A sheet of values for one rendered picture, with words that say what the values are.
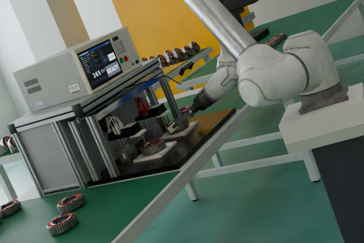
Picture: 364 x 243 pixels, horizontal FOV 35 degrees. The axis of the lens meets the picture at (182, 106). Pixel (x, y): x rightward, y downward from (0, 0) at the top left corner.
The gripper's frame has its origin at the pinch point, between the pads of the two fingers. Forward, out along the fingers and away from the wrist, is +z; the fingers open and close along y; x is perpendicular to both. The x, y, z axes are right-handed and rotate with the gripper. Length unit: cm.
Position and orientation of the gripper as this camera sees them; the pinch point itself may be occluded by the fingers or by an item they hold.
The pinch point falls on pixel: (177, 124)
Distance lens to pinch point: 272.9
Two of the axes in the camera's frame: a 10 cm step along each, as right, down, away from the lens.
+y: 4.3, -3.5, 8.3
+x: -6.6, -7.5, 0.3
